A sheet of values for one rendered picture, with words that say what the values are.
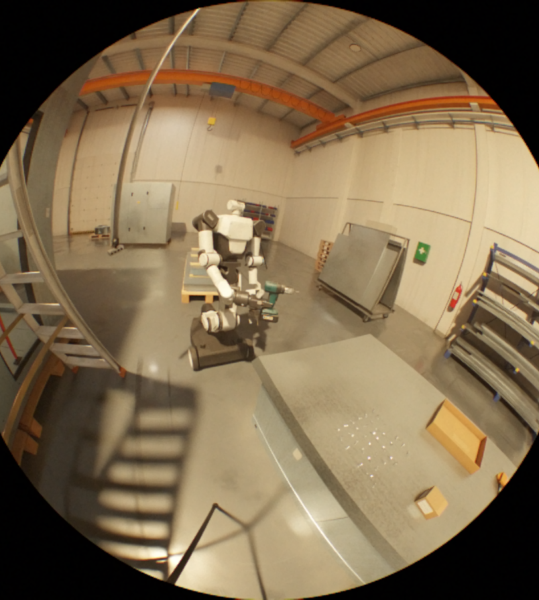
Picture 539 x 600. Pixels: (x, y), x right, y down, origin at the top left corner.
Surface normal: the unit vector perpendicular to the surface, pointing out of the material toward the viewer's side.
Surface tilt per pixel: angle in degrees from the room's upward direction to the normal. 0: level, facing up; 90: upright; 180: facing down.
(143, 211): 90
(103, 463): 0
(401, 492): 0
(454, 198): 90
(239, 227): 82
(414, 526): 0
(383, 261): 78
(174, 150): 90
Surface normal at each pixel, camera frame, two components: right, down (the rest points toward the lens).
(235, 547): 0.18, -0.90
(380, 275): -0.83, -0.17
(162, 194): 0.36, 0.44
